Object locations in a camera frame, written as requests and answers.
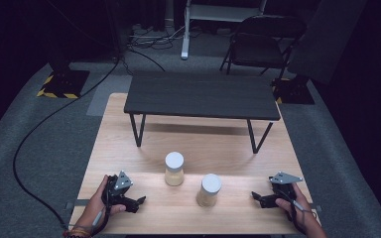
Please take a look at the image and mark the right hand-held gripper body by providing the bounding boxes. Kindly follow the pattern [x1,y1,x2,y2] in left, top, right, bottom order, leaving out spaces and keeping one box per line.
[268,171,304,200]

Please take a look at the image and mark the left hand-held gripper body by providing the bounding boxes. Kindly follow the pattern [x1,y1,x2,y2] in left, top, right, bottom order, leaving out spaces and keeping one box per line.
[101,170,137,212]

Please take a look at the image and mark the white-lidded jar of powder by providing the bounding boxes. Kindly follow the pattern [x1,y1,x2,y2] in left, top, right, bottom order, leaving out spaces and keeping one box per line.
[195,173,223,208]
[164,151,186,187]

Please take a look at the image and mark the black raised shelf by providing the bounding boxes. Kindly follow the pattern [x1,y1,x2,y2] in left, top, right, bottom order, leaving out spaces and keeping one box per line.
[123,70,282,155]

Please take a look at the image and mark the person's right hand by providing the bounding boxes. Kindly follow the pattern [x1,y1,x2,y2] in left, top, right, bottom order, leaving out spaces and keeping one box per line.
[275,182,315,226]

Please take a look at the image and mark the person's left hand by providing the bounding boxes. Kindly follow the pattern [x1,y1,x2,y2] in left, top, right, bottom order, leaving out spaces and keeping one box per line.
[87,175,127,222]

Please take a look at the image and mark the striped-edge black stand base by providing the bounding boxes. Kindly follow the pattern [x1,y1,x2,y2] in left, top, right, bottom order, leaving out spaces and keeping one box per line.
[36,68,91,100]

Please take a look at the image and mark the black folding chair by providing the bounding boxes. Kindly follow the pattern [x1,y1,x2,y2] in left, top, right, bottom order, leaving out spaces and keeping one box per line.
[219,14,308,80]

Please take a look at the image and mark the grey leaning panel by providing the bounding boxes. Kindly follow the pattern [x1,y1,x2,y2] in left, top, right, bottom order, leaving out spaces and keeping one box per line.
[287,0,368,85]

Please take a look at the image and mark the black stand pole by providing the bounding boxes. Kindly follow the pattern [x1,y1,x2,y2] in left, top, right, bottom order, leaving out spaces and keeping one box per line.
[104,0,127,62]

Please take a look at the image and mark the right hand-held gripper cable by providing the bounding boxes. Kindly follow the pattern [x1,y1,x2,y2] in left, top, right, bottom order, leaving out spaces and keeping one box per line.
[277,188,316,235]

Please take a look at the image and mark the hand-held gripper cable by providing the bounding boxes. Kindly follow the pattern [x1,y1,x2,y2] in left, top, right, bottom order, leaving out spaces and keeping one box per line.
[277,188,316,235]
[90,184,114,236]

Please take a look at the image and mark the left hand-held gripper cable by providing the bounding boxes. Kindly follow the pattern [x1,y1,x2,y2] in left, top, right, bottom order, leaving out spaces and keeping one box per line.
[90,184,114,236]

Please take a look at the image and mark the beaded wrist bracelets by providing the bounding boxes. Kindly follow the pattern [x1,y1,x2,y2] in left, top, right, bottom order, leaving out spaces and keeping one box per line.
[63,227,93,238]

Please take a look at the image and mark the long black floor cable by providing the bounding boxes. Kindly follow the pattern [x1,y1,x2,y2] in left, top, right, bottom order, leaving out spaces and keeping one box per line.
[12,57,122,232]

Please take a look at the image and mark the tangle of floor cables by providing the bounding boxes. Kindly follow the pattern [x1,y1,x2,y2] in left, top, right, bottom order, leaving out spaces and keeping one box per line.
[125,23,200,72]

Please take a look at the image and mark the white desk frame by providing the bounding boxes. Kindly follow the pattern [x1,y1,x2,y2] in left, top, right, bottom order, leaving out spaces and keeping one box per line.
[180,0,268,60]

